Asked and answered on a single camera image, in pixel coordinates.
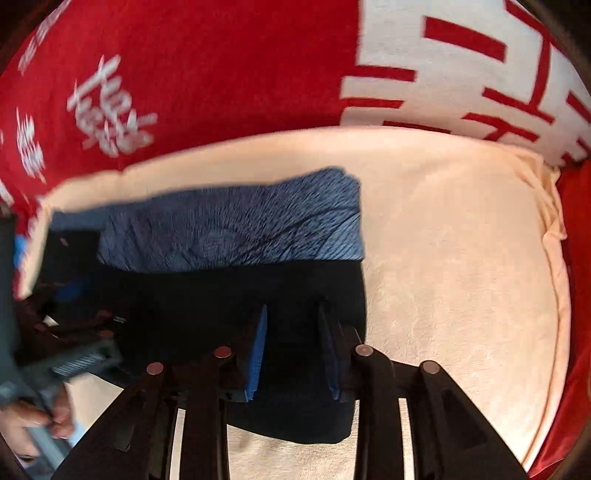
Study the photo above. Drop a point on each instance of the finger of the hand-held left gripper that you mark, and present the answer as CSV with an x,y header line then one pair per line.
x,y
69,263

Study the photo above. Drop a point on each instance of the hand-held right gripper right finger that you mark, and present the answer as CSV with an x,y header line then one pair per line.
x,y
330,360

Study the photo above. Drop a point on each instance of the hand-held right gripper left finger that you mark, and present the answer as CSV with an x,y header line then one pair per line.
x,y
257,355

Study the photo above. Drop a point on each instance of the black pants with blue floral trim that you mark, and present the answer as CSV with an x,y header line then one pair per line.
x,y
207,286

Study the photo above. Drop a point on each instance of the person's left hand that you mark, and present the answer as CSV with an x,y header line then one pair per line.
x,y
27,415

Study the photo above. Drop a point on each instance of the cream blanket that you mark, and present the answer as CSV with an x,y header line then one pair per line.
x,y
452,258

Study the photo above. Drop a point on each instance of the red printed blanket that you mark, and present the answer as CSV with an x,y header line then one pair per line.
x,y
207,74

